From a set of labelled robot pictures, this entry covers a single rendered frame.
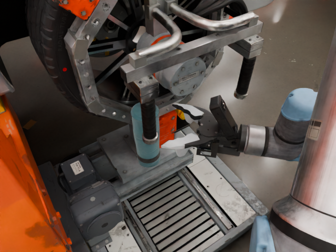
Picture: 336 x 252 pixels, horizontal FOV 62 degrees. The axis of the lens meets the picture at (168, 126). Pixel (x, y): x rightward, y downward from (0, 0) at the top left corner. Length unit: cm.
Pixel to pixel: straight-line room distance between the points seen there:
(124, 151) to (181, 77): 73
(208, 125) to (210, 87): 146
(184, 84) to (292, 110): 33
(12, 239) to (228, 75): 194
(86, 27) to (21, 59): 199
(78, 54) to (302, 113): 55
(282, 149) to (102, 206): 67
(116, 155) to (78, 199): 39
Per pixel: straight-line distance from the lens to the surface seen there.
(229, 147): 74
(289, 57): 267
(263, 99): 214
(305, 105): 63
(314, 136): 34
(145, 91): 64
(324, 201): 34
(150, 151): 98
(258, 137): 70
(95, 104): 89
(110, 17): 91
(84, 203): 111
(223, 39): 77
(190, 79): 83
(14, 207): 60
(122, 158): 141
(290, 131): 67
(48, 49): 86
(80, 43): 77
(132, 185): 141
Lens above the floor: 135
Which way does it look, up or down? 47 degrees down
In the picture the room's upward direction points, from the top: straight up
